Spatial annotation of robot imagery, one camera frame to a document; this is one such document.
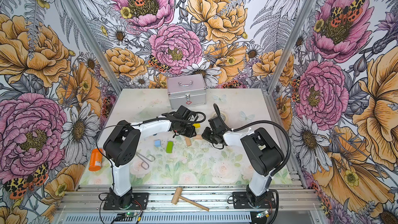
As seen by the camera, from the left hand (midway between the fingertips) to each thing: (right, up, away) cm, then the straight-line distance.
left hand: (192, 137), depth 93 cm
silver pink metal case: (-4, +28, +6) cm, 29 cm away
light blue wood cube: (-21, -4, +2) cm, 22 cm away
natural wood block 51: (+4, 0, +2) cm, 4 cm away
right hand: (+6, -2, +1) cm, 7 cm away
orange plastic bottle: (-50, -10, -10) cm, 52 cm away
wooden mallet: (-6, -24, -19) cm, 31 cm away
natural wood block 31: (-3, -3, +1) cm, 4 cm away
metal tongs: (-25, -13, -8) cm, 30 cm away
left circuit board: (-26, -30, -22) cm, 46 cm away
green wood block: (-13, -6, -2) cm, 14 cm away
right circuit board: (+35, -30, -22) cm, 51 cm away
